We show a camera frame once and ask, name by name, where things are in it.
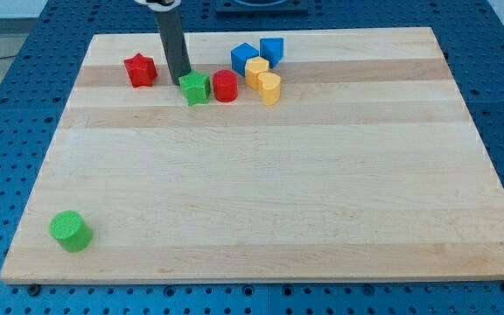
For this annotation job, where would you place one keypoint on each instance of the green star block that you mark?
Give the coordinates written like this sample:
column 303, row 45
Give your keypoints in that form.
column 195, row 87

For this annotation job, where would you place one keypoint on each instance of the red star block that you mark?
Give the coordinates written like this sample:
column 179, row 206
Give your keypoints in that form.
column 141, row 70

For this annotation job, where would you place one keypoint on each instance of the yellow heart block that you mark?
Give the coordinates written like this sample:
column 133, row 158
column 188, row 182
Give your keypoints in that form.
column 269, row 87

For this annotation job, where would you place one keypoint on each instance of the red cylinder block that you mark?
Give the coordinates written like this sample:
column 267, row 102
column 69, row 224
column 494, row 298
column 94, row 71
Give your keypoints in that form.
column 225, row 85

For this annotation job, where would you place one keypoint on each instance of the yellow hexagon block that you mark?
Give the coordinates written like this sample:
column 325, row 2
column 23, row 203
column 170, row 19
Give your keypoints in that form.
column 253, row 68

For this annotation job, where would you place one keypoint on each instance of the blue cube block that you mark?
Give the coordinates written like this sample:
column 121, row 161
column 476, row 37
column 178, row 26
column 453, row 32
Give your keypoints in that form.
column 240, row 55

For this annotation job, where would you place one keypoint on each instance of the blue triangle block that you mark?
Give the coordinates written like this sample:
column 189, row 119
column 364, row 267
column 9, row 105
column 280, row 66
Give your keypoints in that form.
column 272, row 50

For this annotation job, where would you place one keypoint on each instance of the wooden board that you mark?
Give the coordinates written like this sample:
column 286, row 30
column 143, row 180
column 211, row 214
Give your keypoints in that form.
column 368, row 169

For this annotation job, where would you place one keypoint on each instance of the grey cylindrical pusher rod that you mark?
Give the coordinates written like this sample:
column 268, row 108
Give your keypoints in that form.
column 173, row 41

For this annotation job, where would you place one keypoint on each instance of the white rod collar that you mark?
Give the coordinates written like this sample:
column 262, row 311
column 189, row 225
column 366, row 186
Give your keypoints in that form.
column 160, row 5

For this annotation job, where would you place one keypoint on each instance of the green cylinder block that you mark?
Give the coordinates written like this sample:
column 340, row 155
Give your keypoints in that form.
column 70, row 231

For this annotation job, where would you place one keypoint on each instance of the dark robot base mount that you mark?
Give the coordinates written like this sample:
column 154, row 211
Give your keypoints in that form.
column 260, row 6

